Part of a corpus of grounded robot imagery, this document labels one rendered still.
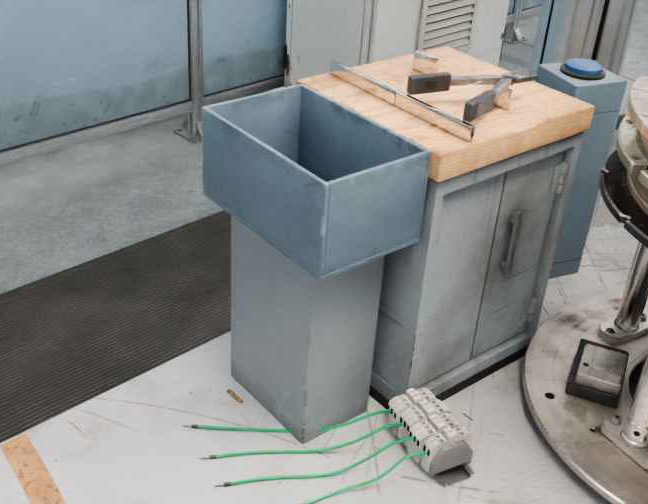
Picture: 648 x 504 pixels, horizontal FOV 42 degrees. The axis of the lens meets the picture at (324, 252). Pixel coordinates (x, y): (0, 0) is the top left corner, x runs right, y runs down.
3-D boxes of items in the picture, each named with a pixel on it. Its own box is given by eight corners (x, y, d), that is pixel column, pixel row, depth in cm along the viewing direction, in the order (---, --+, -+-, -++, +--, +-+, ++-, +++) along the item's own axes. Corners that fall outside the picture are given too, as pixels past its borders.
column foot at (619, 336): (655, 330, 94) (657, 324, 93) (613, 347, 91) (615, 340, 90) (634, 316, 96) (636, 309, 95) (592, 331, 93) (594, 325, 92)
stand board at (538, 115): (438, 183, 68) (442, 156, 67) (294, 103, 80) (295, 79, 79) (590, 130, 79) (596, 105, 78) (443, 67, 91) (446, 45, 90)
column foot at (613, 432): (617, 417, 81) (619, 410, 81) (672, 463, 77) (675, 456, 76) (594, 427, 80) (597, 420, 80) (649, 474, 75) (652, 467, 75)
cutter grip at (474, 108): (470, 123, 69) (473, 104, 68) (461, 120, 69) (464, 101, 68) (492, 109, 72) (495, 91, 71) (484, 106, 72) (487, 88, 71)
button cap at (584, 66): (609, 75, 94) (611, 66, 93) (579, 78, 92) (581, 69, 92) (585, 63, 97) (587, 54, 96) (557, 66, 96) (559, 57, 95)
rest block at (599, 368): (625, 364, 86) (630, 347, 85) (618, 396, 82) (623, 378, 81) (583, 351, 87) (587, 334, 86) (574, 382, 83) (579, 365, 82)
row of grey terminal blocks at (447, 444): (478, 474, 77) (486, 440, 75) (434, 491, 75) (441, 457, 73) (418, 405, 84) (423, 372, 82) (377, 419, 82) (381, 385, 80)
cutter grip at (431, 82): (409, 95, 73) (412, 78, 72) (405, 92, 74) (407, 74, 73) (450, 91, 75) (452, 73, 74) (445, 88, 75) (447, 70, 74)
